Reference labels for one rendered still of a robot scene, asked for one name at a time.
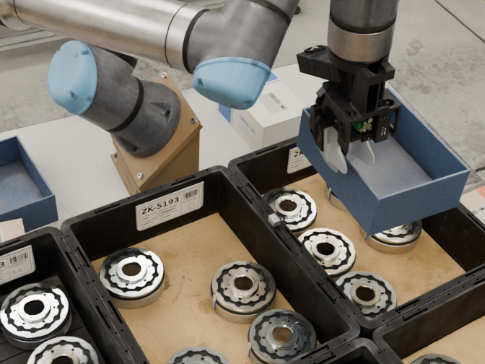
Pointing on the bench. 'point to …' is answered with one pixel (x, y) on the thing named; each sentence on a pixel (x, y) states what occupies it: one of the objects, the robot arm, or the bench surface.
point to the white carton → (267, 116)
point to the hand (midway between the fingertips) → (337, 159)
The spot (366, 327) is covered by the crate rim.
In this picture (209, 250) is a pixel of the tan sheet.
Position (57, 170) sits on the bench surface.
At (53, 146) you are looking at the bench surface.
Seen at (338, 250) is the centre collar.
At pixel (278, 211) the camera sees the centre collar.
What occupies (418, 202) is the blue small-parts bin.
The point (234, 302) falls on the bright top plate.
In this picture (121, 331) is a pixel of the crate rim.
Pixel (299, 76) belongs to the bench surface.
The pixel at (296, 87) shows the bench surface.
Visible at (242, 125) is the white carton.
